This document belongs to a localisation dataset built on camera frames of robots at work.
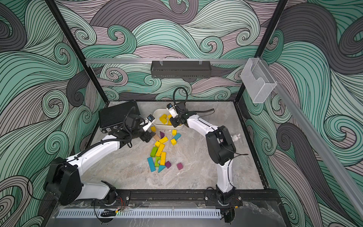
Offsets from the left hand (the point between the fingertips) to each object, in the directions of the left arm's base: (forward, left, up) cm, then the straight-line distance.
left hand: (149, 126), depth 85 cm
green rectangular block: (-9, -2, -15) cm, 18 cm away
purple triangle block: (+3, -6, -14) cm, 16 cm away
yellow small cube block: (-3, -15, -14) cm, 20 cm away
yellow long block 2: (-14, -8, -15) cm, 22 cm away
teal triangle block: (-20, -7, -15) cm, 26 cm away
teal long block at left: (-18, -2, -15) cm, 23 cm away
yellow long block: (+12, -11, -11) cm, 19 cm away
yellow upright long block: (-9, -6, -14) cm, 18 cm away
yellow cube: (+4, -15, -14) cm, 21 cm away
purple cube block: (-18, -12, -14) cm, 26 cm away
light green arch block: (-15, -5, -14) cm, 21 cm away
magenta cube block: (-19, -19, -14) cm, 30 cm away
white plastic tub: (+9, -4, -12) cm, 15 cm away
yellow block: (+16, -6, -13) cm, 22 cm away
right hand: (+10, -13, -5) cm, 18 cm away
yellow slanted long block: (-1, -8, -15) cm, 17 cm away
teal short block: (+2, -17, -15) cm, 23 cm away
